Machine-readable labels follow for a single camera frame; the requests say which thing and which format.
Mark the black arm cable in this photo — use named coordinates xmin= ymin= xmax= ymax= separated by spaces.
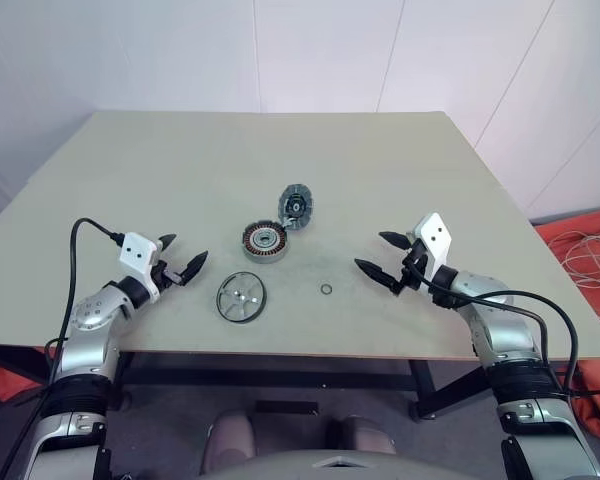
xmin=402 ymin=249 xmax=600 ymax=402
xmin=0 ymin=217 xmax=129 ymax=480

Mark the dark rounded shape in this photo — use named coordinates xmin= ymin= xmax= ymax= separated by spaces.
xmin=201 ymin=409 xmax=257 ymax=472
xmin=328 ymin=414 xmax=397 ymax=457

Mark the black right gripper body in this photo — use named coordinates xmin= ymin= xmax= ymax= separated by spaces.
xmin=398 ymin=237 xmax=429 ymax=293

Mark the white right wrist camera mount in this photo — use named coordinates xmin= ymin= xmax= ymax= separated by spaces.
xmin=411 ymin=211 xmax=454 ymax=282

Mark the black metal table frame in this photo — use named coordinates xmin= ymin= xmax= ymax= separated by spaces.
xmin=110 ymin=351 xmax=487 ymax=422

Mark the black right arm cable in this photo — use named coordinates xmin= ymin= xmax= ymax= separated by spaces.
xmin=402 ymin=249 xmax=600 ymax=402

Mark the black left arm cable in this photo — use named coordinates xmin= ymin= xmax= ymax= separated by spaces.
xmin=0 ymin=217 xmax=129 ymax=480

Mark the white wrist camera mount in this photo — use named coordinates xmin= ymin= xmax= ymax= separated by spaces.
xmin=411 ymin=211 xmax=454 ymax=282
xmin=118 ymin=231 xmax=164 ymax=304

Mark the white cable coil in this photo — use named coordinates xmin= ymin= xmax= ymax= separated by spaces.
xmin=546 ymin=221 xmax=600 ymax=294

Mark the motor stator with copper coils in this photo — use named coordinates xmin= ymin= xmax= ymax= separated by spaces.
xmin=240 ymin=219 xmax=292 ymax=263

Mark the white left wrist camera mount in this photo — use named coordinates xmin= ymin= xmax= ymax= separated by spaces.
xmin=118 ymin=231 xmax=164 ymax=304

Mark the silver motor cover with circuit board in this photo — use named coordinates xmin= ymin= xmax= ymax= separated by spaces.
xmin=277 ymin=182 xmax=315 ymax=233

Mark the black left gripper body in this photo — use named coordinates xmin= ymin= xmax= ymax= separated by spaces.
xmin=151 ymin=248 xmax=187 ymax=293

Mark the grey robot torso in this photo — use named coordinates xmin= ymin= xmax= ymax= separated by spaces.
xmin=191 ymin=446 xmax=507 ymax=480

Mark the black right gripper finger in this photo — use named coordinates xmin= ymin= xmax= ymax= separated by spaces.
xmin=354 ymin=257 xmax=402 ymax=298
xmin=377 ymin=230 xmax=413 ymax=251

